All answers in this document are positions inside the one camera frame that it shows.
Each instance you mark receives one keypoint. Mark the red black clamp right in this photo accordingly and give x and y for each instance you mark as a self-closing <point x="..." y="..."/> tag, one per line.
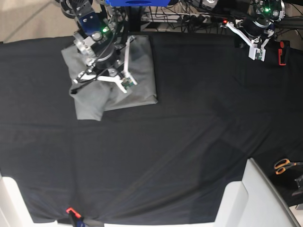
<point x="283" y="52"/>

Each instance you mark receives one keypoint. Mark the orange handled scissors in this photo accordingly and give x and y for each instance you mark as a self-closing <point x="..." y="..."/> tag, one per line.
<point x="284" y="164"/>

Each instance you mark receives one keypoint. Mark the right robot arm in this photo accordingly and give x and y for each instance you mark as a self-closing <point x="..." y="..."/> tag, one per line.
<point x="103" y="43"/>

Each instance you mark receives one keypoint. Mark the grey T-shirt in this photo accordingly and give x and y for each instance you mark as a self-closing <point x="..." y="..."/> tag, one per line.
<point x="93" y="97"/>

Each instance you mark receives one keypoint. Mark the white bin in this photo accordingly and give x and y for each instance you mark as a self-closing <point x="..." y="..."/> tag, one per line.
<point x="253" y="202"/>
<point x="13" y="211"/>

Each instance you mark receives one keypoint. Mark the black table leg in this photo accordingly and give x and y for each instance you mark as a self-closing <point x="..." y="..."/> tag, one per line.
<point x="134" y="18"/>

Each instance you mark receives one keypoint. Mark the white bin left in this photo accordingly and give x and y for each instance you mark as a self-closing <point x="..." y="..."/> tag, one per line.
<point x="13" y="211"/>

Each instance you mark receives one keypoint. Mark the power strip with red light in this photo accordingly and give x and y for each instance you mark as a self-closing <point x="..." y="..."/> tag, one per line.
<point x="196" y="18"/>

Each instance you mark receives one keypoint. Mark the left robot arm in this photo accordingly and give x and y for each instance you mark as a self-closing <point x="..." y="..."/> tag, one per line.
<point x="274" y="10"/>

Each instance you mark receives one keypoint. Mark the white bin right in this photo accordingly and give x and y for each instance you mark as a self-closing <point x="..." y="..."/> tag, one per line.
<point x="253" y="202"/>

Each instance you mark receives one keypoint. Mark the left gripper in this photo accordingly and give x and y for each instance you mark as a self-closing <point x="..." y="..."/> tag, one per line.
<point x="254" y="33"/>

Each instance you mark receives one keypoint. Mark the blue plastic bin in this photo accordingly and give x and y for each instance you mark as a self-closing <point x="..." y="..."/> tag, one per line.
<point x="137" y="3"/>

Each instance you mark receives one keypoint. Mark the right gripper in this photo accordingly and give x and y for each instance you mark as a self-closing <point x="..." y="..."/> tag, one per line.
<point x="113" y="68"/>

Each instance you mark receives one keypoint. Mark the black tablecloth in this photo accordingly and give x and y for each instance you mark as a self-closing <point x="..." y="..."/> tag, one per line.
<point x="167" y="163"/>

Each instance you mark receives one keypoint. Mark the dark metal object right edge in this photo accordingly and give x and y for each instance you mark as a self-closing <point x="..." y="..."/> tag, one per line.
<point x="299" y="183"/>

